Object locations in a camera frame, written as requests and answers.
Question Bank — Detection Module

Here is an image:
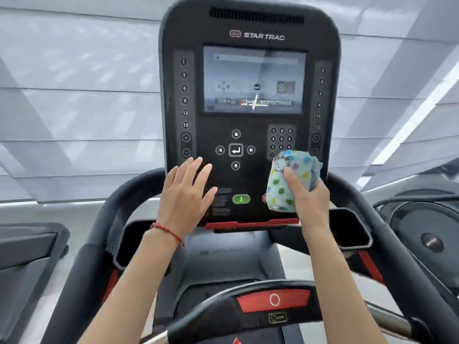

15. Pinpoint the polka dot cleaning cloth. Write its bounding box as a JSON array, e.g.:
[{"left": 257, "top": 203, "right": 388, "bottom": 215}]
[{"left": 266, "top": 150, "right": 323, "bottom": 214}]

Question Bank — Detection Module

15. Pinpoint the black elliptical trainer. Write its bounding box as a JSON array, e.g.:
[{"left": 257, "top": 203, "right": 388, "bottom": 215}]
[{"left": 372, "top": 157, "right": 459, "bottom": 305}]

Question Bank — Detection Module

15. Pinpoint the person's right hand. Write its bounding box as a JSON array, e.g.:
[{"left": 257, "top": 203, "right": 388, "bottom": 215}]
[{"left": 283, "top": 167, "right": 331, "bottom": 233}]

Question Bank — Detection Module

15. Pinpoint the grey treadmill red label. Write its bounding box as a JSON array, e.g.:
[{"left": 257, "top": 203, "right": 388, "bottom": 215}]
[{"left": 0, "top": 222, "right": 71, "bottom": 344}]

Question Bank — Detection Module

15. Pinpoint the person's left hand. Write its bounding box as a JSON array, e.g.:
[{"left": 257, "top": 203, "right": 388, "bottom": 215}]
[{"left": 156, "top": 156, "right": 219, "bottom": 242}]

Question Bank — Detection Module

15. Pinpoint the person's left forearm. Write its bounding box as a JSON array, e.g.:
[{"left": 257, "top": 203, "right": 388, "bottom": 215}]
[{"left": 77, "top": 229, "right": 184, "bottom": 344}]

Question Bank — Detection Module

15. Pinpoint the red beaded bracelet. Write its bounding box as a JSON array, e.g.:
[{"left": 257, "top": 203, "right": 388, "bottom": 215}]
[{"left": 149, "top": 222, "right": 186, "bottom": 247}]

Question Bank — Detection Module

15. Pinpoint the person's right forearm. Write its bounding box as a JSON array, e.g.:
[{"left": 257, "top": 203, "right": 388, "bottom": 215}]
[{"left": 301, "top": 224, "right": 388, "bottom": 344}]

